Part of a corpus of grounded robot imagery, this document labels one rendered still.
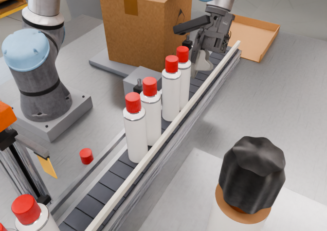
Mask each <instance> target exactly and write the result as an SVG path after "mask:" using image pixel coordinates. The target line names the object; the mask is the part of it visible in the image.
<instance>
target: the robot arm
mask: <svg viewBox="0 0 327 231"><path fill-rule="evenodd" d="M200 1H203V2H207V3H206V5H207V7H206V9H205V12H207V13H210V14H211V15H210V16H208V15H204V16H201V17H198V18H195V19H192V20H190V21H187V22H184V23H179V24H178V25H176V26H173V31H174V34H177V35H184V34H186V33H188V32H191V31H194V30H197V29H200V30H198V32H197V35H196V37H195V42H194V45H193V48H192V53H191V60H190V61H191V77H192V78H193V79H194V78H195V77H196V75H197V73H198V71H211V70H212V69H213V66H214V65H213V64H212V63H211V62H210V61H209V56H210V53H209V52H208V51H211V52H217V53H225V52H226V49H227V46H228V42H229V39H230V37H231V36H229V35H231V31H230V33H229V30H230V27H231V24H232V21H233V20H234V19H235V15H234V14H231V13H229V12H231V10H232V7H233V4H234V1H235V0H200ZM217 18H218V19H217ZM228 33H229V34H228ZM64 38H65V27H64V16H63V14H62V13H61V12H60V0H28V6H27V7H25V8H24V9H23V10H22V30H18V31H16V32H14V34H10V35H9V36H8V37H7V38H6V39H5V40H4V41H3V43H2V46H1V50H2V53H3V58H4V61H5V63H6V64H7V66H8V67H9V69H10V72H11V74H12V76H13V78H14V80H15V83H16V85H17V87H18V89H19V91H20V108H21V111H22V113H23V115H24V117H25V118H27V119H28V120H30V121H33V122H47V121H51V120H54V119H57V118H59V117H61V116H62V115H64V114H65V113H66V112H67V111H68V110H69V109H70V108H71V106H72V103H73V100H72V97H71V94H70V92H69V91H68V89H67V88H66V87H65V86H64V84H63V83H62V82H61V81H60V79H59V76H58V72H57V69H56V66H55V61H56V58H57V55H58V53H59V50H60V47H61V45H62V43H63V41H64Z"/></svg>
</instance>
